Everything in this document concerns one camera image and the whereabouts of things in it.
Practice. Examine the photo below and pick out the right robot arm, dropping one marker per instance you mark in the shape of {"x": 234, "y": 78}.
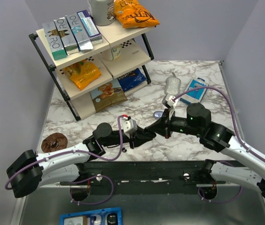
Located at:
{"x": 219, "y": 138}

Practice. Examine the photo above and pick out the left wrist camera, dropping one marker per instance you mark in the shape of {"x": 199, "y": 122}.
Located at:
{"x": 130, "y": 126}

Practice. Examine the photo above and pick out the grey printed mug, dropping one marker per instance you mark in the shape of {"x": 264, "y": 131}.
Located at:
{"x": 102, "y": 11}

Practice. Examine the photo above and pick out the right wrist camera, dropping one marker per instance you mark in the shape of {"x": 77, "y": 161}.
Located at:
{"x": 169, "y": 102}

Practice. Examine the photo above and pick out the black mounting rail base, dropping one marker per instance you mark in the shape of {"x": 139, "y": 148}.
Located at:
{"x": 141, "y": 178}

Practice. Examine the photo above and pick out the blue razor package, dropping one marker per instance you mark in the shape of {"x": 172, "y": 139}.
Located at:
{"x": 194, "y": 96}

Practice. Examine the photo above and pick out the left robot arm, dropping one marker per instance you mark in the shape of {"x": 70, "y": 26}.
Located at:
{"x": 32, "y": 170}

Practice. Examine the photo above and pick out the brown snack bag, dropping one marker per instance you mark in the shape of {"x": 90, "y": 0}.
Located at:
{"x": 107, "y": 95}

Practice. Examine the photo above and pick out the blue tray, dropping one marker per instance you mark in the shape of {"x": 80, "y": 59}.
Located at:
{"x": 107, "y": 216}

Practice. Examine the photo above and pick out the orange snack bag middle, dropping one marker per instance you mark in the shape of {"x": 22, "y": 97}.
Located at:
{"x": 82, "y": 73}

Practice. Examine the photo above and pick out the three tier shelf rack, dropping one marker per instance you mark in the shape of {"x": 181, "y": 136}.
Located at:
{"x": 121, "y": 51}

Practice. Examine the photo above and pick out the orange chips bag top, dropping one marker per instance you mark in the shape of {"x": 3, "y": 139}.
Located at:
{"x": 131, "y": 14}

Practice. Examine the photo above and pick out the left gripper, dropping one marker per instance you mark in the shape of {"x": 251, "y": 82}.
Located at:
{"x": 139, "y": 139}

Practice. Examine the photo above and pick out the purple white box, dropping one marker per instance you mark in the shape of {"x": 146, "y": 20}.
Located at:
{"x": 89, "y": 26}

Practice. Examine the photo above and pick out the teal silver toothpaste box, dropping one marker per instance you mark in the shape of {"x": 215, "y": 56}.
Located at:
{"x": 54, "y": 41}

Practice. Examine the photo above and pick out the blue chips bag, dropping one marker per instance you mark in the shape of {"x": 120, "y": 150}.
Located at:
{"x": 131, "y": 80}

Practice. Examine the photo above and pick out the silver brown toothpaste box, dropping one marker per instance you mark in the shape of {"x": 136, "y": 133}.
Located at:
{"x": 66, "y": 35}

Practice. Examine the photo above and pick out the white cup middle shelf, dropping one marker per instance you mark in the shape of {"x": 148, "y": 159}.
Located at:
{"x": 112, "y": 54}

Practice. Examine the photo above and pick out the silver blue toothpaste box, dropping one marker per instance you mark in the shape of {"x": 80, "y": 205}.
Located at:
{"x": 81, "y": 36}

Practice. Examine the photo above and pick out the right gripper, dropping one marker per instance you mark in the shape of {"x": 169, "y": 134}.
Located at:
{"x": 162, "y": 126}

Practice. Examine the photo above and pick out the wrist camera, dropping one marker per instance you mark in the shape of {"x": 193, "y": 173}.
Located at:
{"x": 130, "y": 126}
{"x": 169, "y": 102}

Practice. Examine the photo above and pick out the lavender earbud charging case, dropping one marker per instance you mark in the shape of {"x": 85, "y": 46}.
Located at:
{"x": 158, "y": 114}

